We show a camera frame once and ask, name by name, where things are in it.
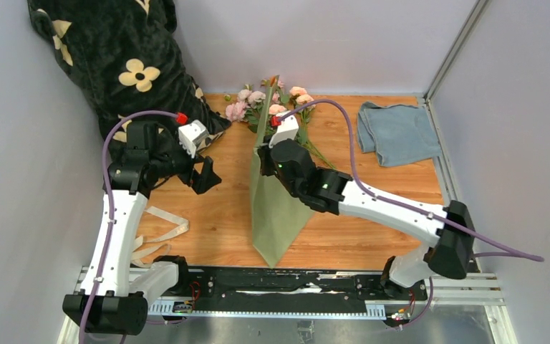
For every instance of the peach green wrapping paper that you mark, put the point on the peach green wrapping paper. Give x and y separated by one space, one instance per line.
276 217

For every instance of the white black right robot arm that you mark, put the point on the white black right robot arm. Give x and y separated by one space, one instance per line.
445 232

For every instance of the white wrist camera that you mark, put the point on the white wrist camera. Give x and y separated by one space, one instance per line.
191 136
285 126

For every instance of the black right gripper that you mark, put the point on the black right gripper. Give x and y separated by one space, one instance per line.
264 153

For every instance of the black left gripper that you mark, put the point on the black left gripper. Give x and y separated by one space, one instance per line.
200 182

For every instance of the black floral plush blanket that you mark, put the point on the black floral plush blanket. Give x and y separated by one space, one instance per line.
125 59

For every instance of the pink fake flower bunch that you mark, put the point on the pink fake flower bunch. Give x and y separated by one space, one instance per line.
248 105

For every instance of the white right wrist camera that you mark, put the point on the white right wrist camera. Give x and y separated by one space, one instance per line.
285 126

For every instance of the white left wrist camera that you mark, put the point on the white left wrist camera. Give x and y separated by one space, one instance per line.
191 136

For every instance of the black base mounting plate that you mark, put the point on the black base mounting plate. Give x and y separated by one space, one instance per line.
260 291

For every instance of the aluminium frame rails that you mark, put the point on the aluminium frame rails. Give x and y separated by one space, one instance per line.
477 289

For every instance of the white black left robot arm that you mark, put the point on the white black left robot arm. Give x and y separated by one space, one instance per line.
108 302

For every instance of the light blue denim cloth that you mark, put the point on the light blue denim cloth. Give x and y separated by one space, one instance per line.
398 134

